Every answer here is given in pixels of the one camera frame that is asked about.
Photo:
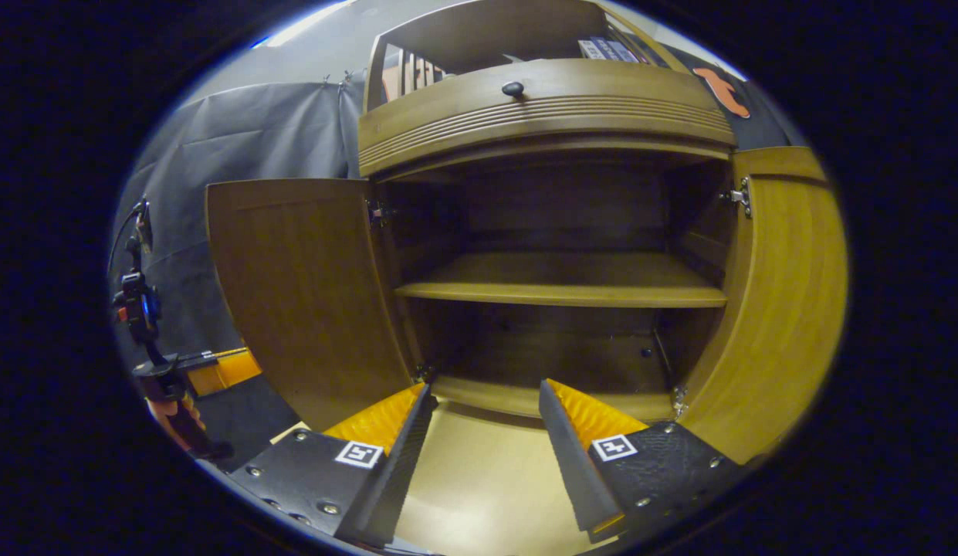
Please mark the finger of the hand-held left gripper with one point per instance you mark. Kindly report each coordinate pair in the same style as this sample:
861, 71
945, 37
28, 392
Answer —
220, 372

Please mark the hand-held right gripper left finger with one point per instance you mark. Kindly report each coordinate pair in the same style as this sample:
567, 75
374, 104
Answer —
405, 471

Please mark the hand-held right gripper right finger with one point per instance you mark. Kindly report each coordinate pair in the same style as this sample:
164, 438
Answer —
575, 463

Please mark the wooden shoe cabinet door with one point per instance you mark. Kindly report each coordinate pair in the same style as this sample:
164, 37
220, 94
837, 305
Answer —
787, 309
301, 293

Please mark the wooden double-door shoe cabinet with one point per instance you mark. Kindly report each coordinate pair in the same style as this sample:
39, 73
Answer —
563, 116

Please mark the metal door hinge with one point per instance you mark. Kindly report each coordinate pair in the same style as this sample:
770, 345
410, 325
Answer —
739, 197
380, 214
679, 400
424, 373

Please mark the wooden inner cabinet shelf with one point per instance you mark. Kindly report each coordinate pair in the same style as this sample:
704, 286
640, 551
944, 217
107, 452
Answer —
563, 278

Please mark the wooden cabinet drawer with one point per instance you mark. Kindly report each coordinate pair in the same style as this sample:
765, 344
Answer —
602, 108

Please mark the black round drawer knob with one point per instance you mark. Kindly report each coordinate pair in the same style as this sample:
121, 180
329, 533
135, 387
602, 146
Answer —
512, 89

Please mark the light blue book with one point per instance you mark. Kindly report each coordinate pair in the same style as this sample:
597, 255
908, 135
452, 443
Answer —
627, 52

